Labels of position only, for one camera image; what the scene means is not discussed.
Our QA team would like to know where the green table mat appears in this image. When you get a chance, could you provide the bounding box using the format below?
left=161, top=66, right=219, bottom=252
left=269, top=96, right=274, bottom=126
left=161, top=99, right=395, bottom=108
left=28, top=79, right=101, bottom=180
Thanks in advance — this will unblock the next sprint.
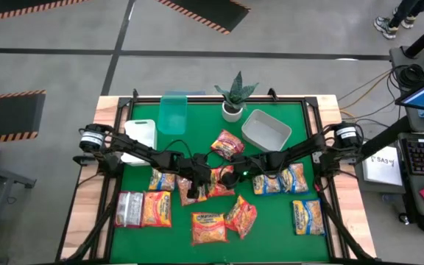
left=108, top=101, right=331, bottom=264

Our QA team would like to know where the coiled black cable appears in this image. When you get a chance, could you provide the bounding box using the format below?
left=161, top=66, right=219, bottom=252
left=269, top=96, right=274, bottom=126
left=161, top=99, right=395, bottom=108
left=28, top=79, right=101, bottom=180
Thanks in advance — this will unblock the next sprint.
left=395, top=63, right=424, bottom=89

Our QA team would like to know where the grey metal bench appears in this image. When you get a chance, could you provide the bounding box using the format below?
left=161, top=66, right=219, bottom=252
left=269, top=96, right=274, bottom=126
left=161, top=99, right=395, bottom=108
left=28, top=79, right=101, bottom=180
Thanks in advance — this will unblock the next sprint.
left=0, top=158, right=37, bottom=265

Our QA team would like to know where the grey equipment cart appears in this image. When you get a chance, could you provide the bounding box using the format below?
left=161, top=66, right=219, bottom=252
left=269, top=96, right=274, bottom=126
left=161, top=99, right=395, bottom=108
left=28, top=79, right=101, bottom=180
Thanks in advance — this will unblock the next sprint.
left=388, top=46, right=424, bottom=133

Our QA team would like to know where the teal translucent bin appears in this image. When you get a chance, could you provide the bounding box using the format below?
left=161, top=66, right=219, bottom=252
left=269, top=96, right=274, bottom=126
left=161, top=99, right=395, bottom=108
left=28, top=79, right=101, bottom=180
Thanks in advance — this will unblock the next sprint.
left=156, top=91, right=189, bottom=136

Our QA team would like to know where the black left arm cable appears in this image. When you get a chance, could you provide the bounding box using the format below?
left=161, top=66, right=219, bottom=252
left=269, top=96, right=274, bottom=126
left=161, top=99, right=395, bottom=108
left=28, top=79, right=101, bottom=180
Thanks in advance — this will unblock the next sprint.
left=160, top=138, right=195, bottom=160

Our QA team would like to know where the maroon roast beef ramen pack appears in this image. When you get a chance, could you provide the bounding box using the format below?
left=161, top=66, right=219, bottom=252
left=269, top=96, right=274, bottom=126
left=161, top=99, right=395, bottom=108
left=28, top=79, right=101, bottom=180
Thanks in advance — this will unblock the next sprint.
left=207, top=165, right=237, bottom=199
left=211, top=129, right=246, bottom=161

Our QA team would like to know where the person's shoe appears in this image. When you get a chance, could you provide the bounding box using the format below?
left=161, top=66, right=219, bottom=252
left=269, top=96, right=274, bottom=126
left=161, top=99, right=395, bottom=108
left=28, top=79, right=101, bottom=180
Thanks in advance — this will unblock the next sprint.
left=373, top=16, right=399, bottom=40
left=394, top=7, right=417, bottom=29

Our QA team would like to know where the potted snake plant white pot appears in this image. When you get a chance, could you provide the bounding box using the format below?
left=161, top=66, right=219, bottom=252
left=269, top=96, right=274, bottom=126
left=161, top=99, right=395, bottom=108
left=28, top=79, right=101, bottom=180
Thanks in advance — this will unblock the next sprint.
left=213, top=71, right=260, bottom=124

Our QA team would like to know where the black aluminium table frame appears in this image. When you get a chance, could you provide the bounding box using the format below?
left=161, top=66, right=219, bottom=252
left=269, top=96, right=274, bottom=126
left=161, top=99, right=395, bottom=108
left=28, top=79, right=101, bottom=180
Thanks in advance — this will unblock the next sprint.
left=55, top=87, right=378, bottom=265

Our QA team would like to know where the orange chicken ramen pack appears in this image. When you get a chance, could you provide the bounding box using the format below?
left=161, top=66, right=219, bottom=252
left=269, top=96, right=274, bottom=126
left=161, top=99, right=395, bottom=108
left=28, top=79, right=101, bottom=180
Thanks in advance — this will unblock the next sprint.
left=191, top=211, right=230, bottom=247
left=141, top=190, right=173, bottom=228

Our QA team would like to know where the silver grey snack packet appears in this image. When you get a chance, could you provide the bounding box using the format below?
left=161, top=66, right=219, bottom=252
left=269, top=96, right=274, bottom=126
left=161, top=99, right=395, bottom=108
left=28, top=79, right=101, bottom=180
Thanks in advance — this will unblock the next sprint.
left=114, top=190, right=145, bottom=229

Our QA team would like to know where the red-orange ramen soup pack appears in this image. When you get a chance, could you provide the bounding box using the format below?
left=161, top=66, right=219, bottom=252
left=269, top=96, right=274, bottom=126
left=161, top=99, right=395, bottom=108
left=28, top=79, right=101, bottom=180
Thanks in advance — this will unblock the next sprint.
left=225, top=194, right=258, bottom=240
left=176, top=175, right=209, bottom=207

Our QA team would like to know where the computer desk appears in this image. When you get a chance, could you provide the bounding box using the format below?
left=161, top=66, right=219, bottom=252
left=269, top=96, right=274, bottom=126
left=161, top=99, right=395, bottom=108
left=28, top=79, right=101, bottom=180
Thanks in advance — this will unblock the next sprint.
left=397, top=131, right=424, bottom=235

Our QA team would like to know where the black hazard-striped floor mat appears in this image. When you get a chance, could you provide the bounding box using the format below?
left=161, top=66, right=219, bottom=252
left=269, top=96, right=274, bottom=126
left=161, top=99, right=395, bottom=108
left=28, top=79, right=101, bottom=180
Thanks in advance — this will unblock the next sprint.
left=0, top=89, right=47, bottom=144
left=155, top=0, right=252, bottom=36
left=0, top=0, right=91, bottom=25

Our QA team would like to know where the low light grey bin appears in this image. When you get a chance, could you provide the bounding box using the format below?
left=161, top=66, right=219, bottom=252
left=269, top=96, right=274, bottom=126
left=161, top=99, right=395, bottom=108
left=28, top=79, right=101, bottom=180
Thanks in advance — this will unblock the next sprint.
left=240, top=108, right=293, bottom=152

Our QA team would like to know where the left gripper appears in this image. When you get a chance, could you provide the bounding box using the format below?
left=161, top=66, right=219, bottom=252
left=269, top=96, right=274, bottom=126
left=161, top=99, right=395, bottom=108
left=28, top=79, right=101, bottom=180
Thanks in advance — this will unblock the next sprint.
left=187, top=156, right=213, bottom=202

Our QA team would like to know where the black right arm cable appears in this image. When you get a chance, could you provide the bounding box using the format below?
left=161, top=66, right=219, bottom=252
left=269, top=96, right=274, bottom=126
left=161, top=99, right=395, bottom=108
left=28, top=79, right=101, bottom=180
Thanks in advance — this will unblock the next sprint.
left=202, top=146, right=237, bottom=166

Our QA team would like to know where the blue soy sauce ramen pack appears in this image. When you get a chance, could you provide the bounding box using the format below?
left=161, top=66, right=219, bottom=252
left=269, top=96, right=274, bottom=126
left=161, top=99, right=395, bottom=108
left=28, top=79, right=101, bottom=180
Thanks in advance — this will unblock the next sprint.
left=291, top=198, right=326, bottom=236
left=280, top=163, right=310, bottom=195
left=148, top=168, right=177, bottom=192
left=252, top=173, right=283, bottom=196

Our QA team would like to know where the person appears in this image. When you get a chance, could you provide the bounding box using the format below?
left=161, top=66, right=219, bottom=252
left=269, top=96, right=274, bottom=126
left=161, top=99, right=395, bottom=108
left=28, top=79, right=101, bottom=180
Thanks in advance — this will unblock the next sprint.
left=387, top=0, right=424, bottom=29

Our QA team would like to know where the white handwritten note board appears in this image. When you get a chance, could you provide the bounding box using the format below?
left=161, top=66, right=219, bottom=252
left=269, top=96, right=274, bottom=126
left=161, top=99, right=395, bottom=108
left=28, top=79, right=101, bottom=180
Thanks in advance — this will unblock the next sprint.
left=361, top=145, right=404, bottom=188

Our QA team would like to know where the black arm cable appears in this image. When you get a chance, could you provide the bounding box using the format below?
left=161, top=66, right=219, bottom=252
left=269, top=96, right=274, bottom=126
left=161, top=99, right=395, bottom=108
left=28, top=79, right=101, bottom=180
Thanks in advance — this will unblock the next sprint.
left=202, top=146, right=237, bottom=166
left=160, top=138, right=195, bottom=160

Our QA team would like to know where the tall white storage bin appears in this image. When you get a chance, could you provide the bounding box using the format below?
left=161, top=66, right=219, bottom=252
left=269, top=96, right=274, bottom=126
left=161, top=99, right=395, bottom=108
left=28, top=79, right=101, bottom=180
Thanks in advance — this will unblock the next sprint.
left=120, top=118, right=158, bottom=167

